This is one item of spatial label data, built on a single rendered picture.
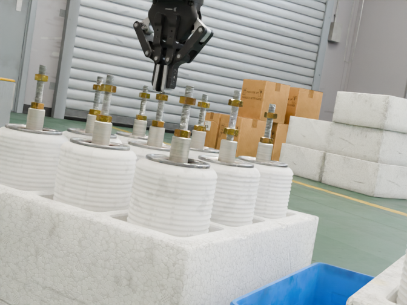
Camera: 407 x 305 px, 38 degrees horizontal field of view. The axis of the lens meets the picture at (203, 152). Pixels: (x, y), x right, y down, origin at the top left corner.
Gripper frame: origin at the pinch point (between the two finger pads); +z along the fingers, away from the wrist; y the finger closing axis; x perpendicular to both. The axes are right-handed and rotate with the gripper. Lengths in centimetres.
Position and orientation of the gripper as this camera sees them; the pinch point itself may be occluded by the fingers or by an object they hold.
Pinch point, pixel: (164, 78)
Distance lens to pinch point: 83.5
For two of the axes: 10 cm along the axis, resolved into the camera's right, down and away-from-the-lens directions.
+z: -1.6, 9.8, 0.7
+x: -5.4, -0.3, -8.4
